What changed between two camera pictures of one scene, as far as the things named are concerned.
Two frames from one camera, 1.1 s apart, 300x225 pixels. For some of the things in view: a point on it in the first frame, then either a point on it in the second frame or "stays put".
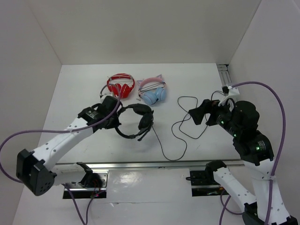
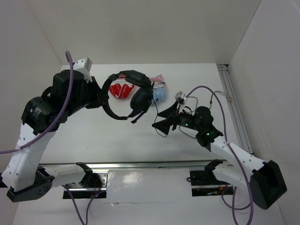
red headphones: (123, 91) stays put
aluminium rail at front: (69, 167) stays put
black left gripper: (114, 124) -> (100, 96)
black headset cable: (180, 129) -> (179, 126)
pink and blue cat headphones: (152, 90) stays put
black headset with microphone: (146, 123) -> (142, 95)
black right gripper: (197, 115) -> (164, 125)
